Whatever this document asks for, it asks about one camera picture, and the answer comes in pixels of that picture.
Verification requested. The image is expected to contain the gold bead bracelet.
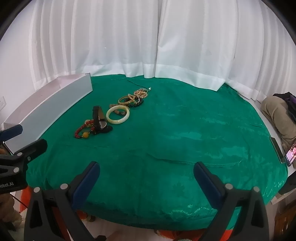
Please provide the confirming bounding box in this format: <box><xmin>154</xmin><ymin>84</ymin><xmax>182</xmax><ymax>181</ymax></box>
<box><xmin>134</xmin><ymin>89</ymin><xmax>149</xmax><ymax>99</ymax></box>

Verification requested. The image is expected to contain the black wrist watch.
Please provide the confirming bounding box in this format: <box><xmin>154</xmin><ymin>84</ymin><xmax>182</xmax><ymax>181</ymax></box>
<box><xmin>92</xmin><ymin>105</ymin><xmax>113</xmax><ymax>135</ymax></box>

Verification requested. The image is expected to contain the brown bead bracelet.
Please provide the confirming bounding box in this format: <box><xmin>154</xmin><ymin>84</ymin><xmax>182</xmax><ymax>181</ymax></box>
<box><xmin>109</xmin><ymin>104</ymin><xmax>126</xmax><ymax>114</ymax></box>

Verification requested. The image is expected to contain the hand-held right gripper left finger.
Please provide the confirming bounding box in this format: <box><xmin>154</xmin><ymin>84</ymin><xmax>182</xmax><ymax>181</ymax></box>
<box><xmin>24</xmin><ymin>161</ymin><xmax>107</xmax><ymax>241</ymax></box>

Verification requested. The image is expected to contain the orange patterned cloth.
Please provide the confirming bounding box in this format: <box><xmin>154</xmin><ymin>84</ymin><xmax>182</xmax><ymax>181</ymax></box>
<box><xmin>20</xmin><ymin>185</ymin><xmax>234</xmax><ymax>241</ymax></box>

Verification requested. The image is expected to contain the white curtain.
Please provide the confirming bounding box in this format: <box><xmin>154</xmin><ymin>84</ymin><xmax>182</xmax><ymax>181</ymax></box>
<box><xmin>29</xmin><ymin>0</ymin><xmax>162</xmax><ymax>79</ymax></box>
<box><xmin>154</xmin><ymin>0</ymin><xmax>274</xmax><ymax>100</ymax></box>

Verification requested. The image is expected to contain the dark purple bag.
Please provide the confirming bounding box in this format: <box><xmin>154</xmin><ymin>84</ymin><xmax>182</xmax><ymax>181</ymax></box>
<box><xmin>273</xmin><ymin>91</ymin><xmax>296</xmax><ymax>116</ymax></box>

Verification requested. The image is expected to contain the black bead bracelet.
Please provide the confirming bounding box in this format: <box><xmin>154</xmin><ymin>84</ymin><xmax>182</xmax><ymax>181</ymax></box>
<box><xmin>128</xmin><ymin>98</ymin><xmax>145</xmax><ymax>108</ymax></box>

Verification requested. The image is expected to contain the green velvet cloth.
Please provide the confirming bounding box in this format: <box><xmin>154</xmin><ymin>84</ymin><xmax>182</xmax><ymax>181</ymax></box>
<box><xmin>25</xmin><ymin>74</ymin><xmax>288</xmax><ymax>231</ymax></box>

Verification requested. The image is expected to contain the pale jade bangle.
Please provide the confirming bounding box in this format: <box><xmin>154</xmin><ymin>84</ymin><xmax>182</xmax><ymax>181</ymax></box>
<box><xmin>106</xmin><ymin>105</ymin><xmax>130</xmax><ymax>124</ymax></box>

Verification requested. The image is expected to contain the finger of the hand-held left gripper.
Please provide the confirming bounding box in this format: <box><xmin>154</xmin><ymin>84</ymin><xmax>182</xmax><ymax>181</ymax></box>
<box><xmin>0</xmin><ymin>138</ymin><xmax>48</xmax><ymax>173</ymax></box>
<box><xmin>0</xmin><ymin>124</ymin><xmax>24</xmax><ymax>143</ymax></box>

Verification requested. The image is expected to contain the smartphone with lit screen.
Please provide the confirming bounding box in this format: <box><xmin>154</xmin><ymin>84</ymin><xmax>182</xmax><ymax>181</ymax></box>
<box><xmin>285</xmin><ymin>142</ymin><xmax>296</xmax><ymax>167</ymax></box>

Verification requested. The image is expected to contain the long white box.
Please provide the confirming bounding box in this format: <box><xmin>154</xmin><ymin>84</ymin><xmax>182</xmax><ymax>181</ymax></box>
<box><xmin>1</xmin><ymin>73</ymin><xmax>93</xmax><ymax>156</ymax></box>

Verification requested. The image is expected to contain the wooden furniture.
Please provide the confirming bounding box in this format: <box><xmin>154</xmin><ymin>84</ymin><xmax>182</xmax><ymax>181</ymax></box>
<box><xmin>274</xmin><ymin>202</ymin><xmax>296</xmax><ymax>241</ymax></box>

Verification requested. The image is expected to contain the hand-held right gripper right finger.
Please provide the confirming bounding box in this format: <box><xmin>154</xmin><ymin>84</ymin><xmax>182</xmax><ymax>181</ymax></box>
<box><xmin>193</xmin><ymin>161</ymin><xmax>270</xmax><ymax>241</ymax></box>

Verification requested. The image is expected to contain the red bead bracelet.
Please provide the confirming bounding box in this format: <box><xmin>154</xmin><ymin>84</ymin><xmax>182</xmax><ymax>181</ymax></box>
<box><xmin>74</xmin><ymin>119</ymin><xmax>97</xmax><ymax>140</ymax></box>

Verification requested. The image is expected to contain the cream fuzzy cloth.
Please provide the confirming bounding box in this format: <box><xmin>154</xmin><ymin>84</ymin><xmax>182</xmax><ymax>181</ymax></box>
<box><xmin>9</xmin><ymin>209</ymin><xmax>26</xmax><ymax>241</ymax></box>

